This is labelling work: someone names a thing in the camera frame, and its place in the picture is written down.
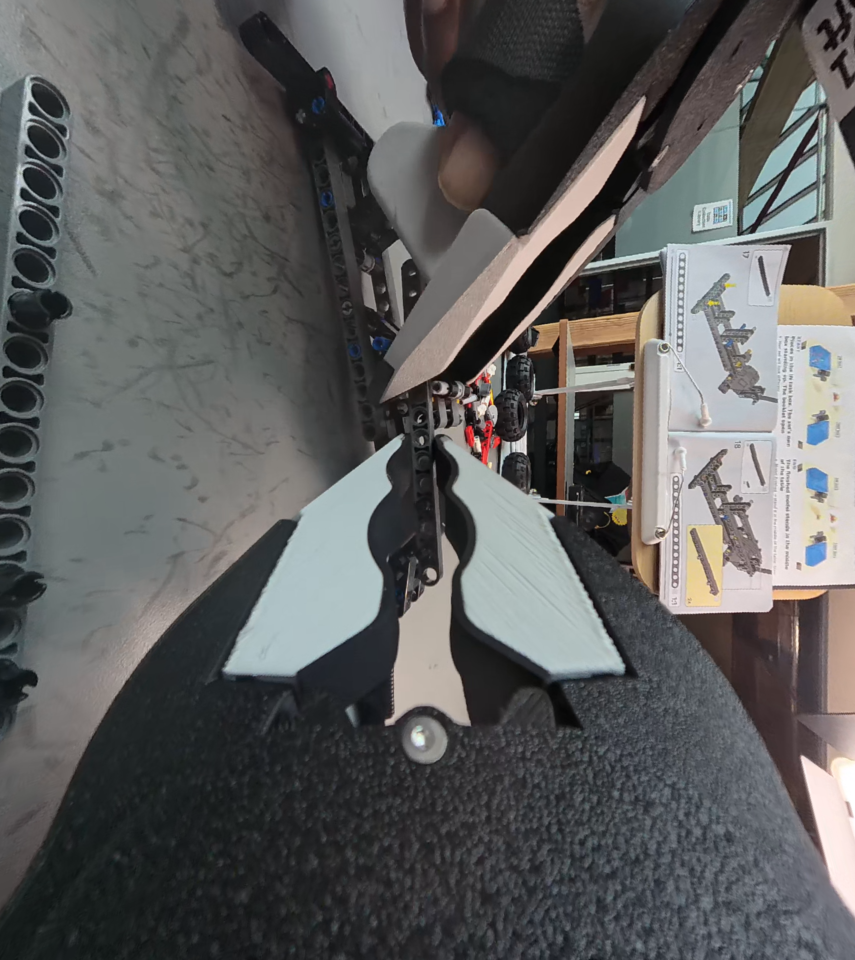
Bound long grey beam black pins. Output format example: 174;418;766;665
0;75;75;755

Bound person's left hand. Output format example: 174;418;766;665
405;0;586;215

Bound pile of red white pieces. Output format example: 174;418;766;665
465;371;505;462

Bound toy truck chassis assembly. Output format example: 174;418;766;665
238;11;474;451

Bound wooden book stand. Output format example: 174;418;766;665
631;285;855;601

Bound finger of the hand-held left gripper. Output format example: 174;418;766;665
465;216;620;380
366;97;650;402

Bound open instruction booklet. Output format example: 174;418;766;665
660;243;792;615

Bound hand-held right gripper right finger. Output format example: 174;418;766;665
433;435;627;726

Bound printed paper sheet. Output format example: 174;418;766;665
776;324;855;590

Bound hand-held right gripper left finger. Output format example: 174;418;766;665
222;433;408;726

